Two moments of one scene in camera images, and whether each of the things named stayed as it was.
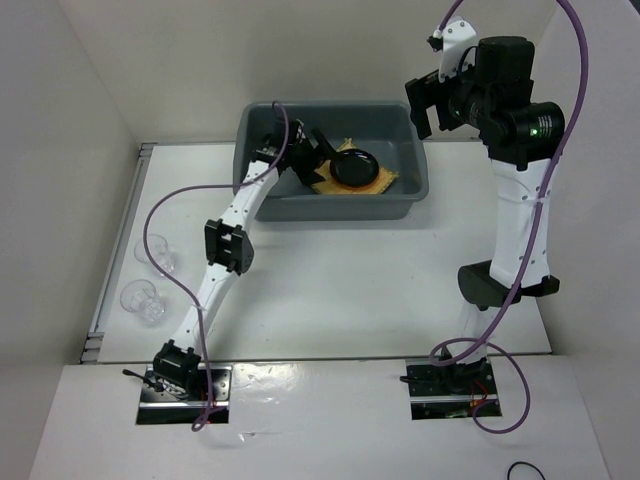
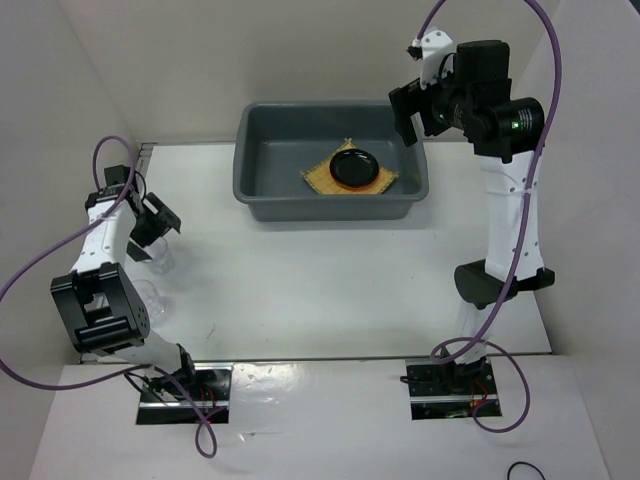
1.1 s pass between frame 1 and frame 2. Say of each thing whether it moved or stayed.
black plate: stayed
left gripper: moved
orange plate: stayed
